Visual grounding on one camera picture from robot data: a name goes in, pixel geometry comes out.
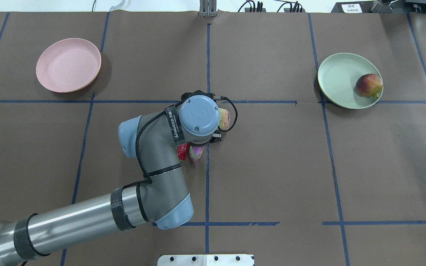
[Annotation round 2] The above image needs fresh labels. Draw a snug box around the red chili pepper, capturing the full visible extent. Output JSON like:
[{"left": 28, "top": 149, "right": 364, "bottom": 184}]
[{"left": 177, "top": 143, "right": 189, "bottom": 163}]

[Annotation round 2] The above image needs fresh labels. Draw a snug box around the purple eggplant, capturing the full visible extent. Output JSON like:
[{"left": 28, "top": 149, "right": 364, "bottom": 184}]
[{"left": 189, "top": 146, "right": 203, "bottom": 169}]

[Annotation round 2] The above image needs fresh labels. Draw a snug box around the red apple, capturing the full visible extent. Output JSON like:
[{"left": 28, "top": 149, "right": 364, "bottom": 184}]
[{"left": 355, "top": 74, "right": 383, "bottom": 98}]

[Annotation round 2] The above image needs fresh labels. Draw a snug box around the green plate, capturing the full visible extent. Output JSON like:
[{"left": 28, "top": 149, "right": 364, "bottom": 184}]
[{"left": 317, "top": 52, "right": 382, "bottom": 109}]

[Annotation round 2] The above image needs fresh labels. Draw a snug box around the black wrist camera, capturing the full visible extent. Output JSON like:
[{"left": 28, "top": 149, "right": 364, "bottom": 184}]
[{"left": 180, "top": 90, "right": 225, "bottom": 102}]

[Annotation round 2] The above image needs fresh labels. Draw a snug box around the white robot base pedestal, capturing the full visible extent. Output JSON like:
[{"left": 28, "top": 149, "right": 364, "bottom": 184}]
[{"left": 157, "top": 254, "right": 255, "bottom": 266}]

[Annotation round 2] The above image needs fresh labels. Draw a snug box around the green yellow apple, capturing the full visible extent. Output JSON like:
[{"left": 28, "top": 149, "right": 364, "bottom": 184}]
[{"left": 219, "top": 108, "right": 230, "bottom": 131}]

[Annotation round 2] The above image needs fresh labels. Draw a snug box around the pink plate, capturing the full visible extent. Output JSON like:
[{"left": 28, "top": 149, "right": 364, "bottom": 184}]
[{"left": 35, "top": 38, "right": 102, "bottom": 93}]

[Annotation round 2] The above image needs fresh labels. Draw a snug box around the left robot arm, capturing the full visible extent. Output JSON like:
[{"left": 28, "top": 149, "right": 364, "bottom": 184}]
[{"left": 0, "top": 102, "right": 224, "bottom": 266}]

